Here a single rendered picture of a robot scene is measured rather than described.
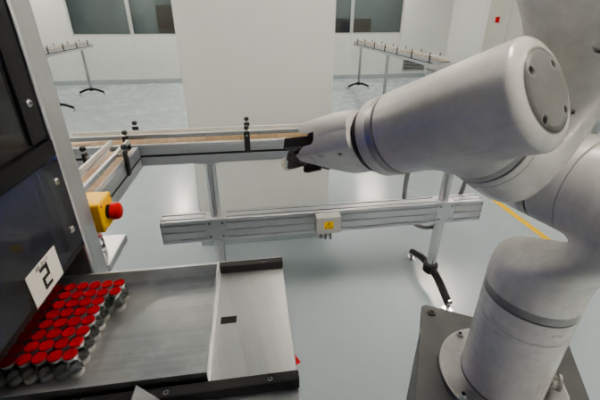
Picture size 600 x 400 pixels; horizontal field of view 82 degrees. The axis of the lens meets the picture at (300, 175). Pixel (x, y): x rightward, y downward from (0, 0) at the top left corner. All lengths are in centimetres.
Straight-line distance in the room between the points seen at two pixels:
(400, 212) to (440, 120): 154
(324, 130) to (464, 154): 16
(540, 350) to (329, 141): 40
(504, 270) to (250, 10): 174
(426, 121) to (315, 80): 179
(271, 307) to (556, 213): 51
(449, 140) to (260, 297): 56
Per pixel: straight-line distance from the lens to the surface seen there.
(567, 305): 56
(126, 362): 72
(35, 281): 70
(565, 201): 47
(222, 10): 201
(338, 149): 37
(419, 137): 30
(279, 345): 68
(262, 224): 168
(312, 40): 204
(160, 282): 84
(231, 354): 68
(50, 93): 77
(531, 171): 35
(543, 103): 28
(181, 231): 172
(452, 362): 72
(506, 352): 62
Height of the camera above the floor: 141
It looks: 25 degrees down
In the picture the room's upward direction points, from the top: straight up
